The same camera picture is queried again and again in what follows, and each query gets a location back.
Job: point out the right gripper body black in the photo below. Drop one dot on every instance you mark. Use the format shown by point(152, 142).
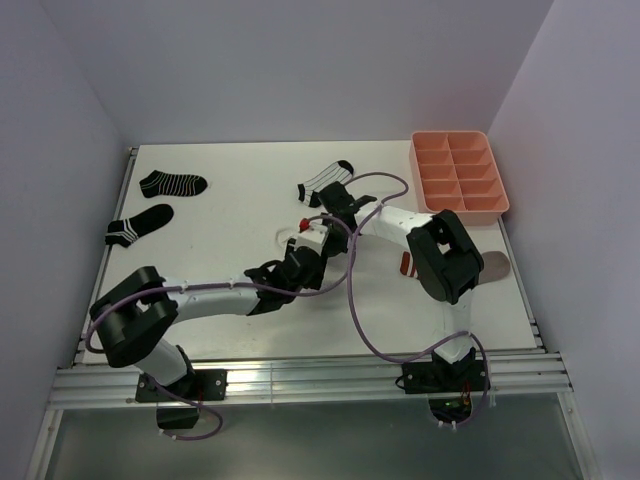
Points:
point(336, 216)

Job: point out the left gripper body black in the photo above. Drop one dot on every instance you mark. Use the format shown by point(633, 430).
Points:
point(319, 271)

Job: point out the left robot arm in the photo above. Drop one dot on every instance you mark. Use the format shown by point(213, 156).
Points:
point(132, 319)

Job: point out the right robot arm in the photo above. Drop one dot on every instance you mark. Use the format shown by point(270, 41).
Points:
point(446, 260)

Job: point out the white sock black toe heel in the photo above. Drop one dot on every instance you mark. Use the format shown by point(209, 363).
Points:
point(308, 191)

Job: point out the pink divided organizer tray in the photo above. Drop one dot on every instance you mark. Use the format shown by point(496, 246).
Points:
point(457, 171)

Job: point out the black sock thin white stripes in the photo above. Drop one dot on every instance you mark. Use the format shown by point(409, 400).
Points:
point(159, 183)

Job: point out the taupe sock red cuff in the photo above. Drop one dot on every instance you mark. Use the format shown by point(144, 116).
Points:
point(497, 266)

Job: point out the black sock white cuff stripes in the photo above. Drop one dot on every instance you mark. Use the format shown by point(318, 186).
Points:
point(127, 231)

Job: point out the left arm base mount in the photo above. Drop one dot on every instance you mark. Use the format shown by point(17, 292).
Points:
point(200, 385)

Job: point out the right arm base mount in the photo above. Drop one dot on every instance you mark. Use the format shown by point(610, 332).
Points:
point(441, 377)

